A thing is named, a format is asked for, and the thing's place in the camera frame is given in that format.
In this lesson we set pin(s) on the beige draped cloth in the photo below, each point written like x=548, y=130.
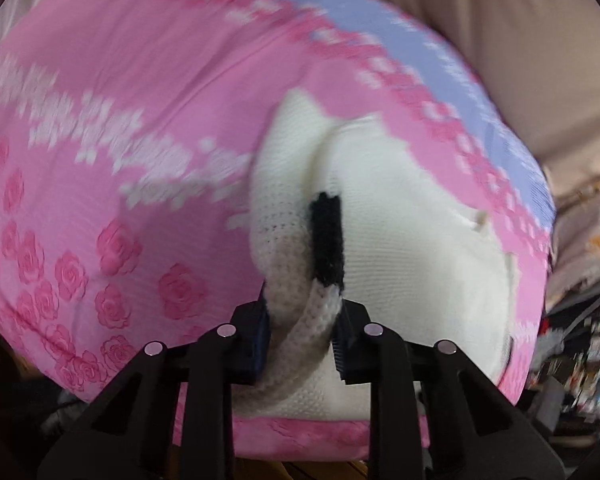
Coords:
x=530, y=60

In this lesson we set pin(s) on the blurred household clutter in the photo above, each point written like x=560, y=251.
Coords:
x=585, y=360

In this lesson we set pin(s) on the white red navy knit sweater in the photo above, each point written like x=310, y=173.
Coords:
x=405, y=210

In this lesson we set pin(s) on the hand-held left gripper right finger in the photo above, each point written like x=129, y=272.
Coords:
x=395, y=410

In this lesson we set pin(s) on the pink floral bed sheet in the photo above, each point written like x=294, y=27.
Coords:
x=130, y=110

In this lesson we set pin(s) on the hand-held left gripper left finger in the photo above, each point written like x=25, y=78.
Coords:
x=207, y=410

